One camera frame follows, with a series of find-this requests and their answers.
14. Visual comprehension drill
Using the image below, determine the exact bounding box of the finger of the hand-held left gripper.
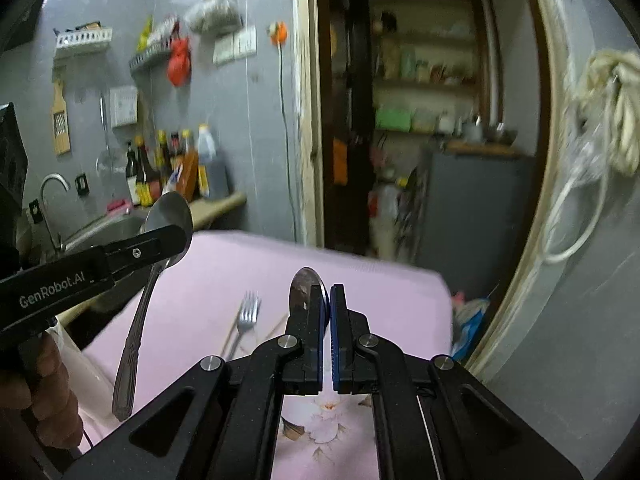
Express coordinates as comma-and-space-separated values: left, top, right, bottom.
105, 225, 194, 286

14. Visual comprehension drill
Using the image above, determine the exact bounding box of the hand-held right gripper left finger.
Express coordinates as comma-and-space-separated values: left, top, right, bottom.
60, 284, 332, 480

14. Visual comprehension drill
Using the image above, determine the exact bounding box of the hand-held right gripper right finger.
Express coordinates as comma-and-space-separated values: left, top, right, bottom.
330, 284, 585, 480

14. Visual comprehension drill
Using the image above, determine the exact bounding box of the steel spoon with patterned handle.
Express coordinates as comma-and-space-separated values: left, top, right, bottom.
111, 191, 194, 422

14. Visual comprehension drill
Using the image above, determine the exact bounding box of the wooden chopstick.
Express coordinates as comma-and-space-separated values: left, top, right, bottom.
264, 312, 290, 341
221, 320, 239, 359

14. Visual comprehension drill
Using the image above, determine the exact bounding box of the plain steel spoon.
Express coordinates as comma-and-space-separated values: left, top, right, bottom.
291, 266, 332, 333

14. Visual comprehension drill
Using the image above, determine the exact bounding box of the person's left hand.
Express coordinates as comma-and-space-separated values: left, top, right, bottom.
0, 332, 77, 453

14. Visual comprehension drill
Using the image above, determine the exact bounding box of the steel kitchen sink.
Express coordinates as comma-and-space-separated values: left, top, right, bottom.
62, 210, 151, 257

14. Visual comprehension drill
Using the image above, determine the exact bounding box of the pink floral tablecloth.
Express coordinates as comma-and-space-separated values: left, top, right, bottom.
82, 230, 453, 480

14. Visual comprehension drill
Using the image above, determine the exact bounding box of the steel fork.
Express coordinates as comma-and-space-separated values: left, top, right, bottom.
226, 291, 262, 362

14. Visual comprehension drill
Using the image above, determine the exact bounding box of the beige kitchen counter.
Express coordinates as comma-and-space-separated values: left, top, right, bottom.
60, 192, 248, 261

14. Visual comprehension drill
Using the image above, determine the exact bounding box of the brown sauce packet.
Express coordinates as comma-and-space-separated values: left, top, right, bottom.
177, 152, 200, 202

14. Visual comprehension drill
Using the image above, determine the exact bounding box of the hanging metal strainer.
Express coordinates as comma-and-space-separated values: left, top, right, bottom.
95, 95, 129, 177

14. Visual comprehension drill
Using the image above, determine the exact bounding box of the large dark sauce jug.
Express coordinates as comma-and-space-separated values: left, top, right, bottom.
196, 125, 231, 198

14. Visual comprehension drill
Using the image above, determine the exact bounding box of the curved steel faucet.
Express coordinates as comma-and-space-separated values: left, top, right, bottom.
39, 173, 71, 256

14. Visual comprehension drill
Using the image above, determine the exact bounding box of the blue and white bag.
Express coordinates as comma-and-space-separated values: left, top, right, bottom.
451, 294, 492, 357

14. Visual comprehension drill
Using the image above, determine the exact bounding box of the wooden grater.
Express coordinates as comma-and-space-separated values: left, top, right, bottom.
51, 80, 71, 156

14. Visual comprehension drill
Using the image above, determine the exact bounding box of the grey cabinet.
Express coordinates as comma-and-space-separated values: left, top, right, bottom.
424, 151, 539, 292

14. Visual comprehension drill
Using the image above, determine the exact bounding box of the red plastic bag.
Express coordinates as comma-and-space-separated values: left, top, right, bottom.
167, 37, 192, 87

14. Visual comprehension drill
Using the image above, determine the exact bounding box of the green box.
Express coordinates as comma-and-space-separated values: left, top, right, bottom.
374, 105, 412, 131

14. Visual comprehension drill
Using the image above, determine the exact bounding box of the metal kettle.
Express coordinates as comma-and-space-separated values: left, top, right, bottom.
462, 115, 484, 144

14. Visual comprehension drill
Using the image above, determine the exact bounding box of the grey white hanging bag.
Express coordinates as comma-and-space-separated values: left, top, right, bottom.
184, 0, 244, 34

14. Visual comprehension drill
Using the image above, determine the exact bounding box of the metal pot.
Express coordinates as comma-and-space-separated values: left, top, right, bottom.
487, 122, 519, 144

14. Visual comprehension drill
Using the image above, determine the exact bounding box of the wooden shelf unit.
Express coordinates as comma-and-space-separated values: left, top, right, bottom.
369, 0, 492, 137

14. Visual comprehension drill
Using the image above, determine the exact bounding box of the clear plastic bag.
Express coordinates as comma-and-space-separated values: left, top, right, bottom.
555, 124, 609, 196

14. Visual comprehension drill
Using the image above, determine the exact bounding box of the white wall paper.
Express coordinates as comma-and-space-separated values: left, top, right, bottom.
108, 85, 139, 127

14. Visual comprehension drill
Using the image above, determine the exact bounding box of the thin wall cable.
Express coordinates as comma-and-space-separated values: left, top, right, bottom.
276, 42, 299, 242

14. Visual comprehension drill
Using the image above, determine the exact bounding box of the metal wall rack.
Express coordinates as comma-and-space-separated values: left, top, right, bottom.
128, 35, 177, 74

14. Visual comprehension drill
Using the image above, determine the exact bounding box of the wooden door frame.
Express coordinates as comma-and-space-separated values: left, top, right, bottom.
294, 0, 568, 378

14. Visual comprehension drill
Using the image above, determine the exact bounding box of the white wall socket panel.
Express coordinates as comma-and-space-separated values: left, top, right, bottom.
213, 27, 257, 65

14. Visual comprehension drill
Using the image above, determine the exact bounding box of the white wall shelf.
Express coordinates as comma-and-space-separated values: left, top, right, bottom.
54, 26, 114, 52

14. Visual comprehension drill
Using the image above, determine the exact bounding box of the white cable loop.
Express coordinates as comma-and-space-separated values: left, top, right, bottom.
542, 160, 609, 267

